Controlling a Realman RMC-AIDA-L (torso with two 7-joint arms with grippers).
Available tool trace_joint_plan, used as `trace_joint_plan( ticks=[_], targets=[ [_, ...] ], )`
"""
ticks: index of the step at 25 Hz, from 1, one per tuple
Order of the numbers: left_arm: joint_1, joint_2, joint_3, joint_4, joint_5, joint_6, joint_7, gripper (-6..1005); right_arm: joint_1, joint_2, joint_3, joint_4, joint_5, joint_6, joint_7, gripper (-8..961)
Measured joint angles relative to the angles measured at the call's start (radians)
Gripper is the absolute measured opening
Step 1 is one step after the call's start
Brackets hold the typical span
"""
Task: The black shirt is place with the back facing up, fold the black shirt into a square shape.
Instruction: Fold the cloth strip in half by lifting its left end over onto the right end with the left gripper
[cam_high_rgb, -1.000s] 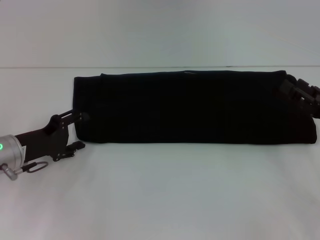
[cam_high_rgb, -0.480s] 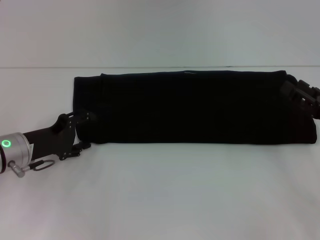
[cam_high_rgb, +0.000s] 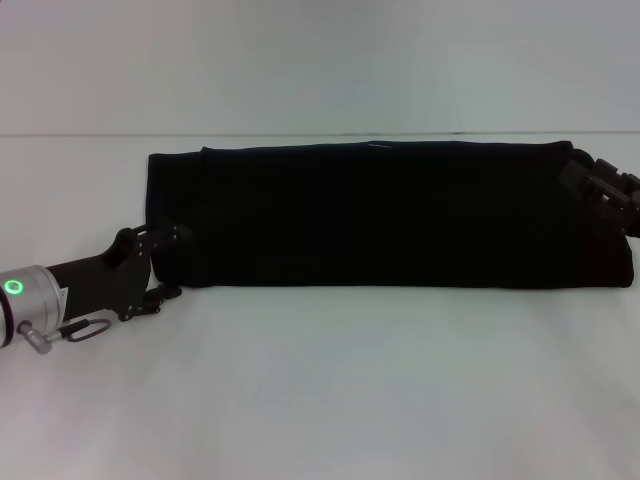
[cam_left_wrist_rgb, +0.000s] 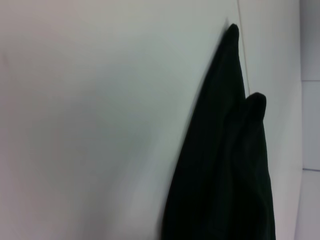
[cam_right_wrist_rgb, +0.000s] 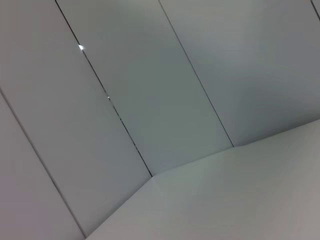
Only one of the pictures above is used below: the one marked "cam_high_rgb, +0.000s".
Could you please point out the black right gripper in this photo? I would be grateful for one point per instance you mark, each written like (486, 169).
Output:
(617, 200)

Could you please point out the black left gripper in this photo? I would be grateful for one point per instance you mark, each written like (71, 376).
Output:
(110, 275)

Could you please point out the black t-shirt with white print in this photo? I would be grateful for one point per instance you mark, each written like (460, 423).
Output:
(390, 215)

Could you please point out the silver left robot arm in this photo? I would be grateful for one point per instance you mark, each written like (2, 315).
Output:
(27, 302)

